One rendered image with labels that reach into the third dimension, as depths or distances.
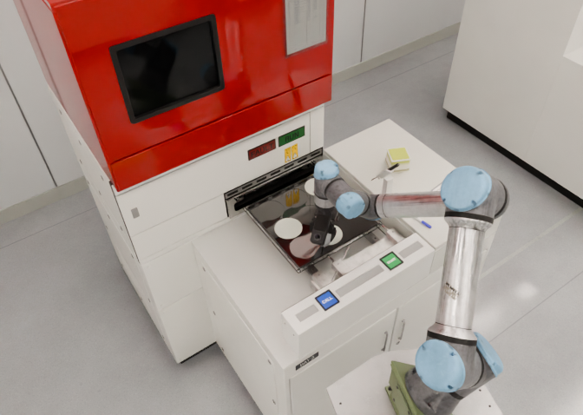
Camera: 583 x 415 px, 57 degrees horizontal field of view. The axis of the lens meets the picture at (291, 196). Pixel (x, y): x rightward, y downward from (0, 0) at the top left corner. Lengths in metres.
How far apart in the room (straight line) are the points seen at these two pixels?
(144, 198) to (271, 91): 0.54
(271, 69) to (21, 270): 2.09
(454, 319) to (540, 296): 1.76
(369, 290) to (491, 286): 1.41
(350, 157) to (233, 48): 0.73
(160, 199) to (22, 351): 1.41
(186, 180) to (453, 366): 1.04
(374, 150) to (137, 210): 0.94
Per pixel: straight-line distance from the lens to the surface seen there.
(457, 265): 1.34
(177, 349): 2.52
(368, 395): 1.68
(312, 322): 1.62
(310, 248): 1.86
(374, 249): 1.90
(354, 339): 1.88
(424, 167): 2.10
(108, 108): 1.52
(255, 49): 1.64
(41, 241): 3.43
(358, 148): 2.15
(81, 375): 2.82
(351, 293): 1.69
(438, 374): 1.34
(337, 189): 1.57
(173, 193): 1.85
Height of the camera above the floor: 2.35
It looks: 45 degrees down
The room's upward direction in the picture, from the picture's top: 2 degrees counter-clockwise
